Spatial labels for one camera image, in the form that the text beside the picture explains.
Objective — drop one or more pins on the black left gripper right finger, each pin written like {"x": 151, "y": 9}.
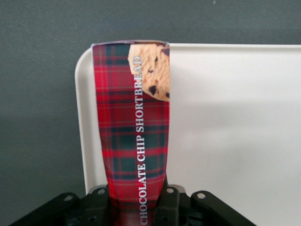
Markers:
{"x": 171, "y": 204}

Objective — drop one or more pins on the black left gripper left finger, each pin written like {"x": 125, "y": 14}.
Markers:
{"x": 96, "y": 207}

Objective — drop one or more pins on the red tartan cookie box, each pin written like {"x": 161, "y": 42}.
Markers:
{"x": 122, "y": 117}

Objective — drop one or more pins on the pale pink rectangular tray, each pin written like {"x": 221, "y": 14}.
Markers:
{"x": 223, "y": 117}

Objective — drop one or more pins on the dark grey table mat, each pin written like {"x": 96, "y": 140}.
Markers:
{"x": 35, "y": 94}

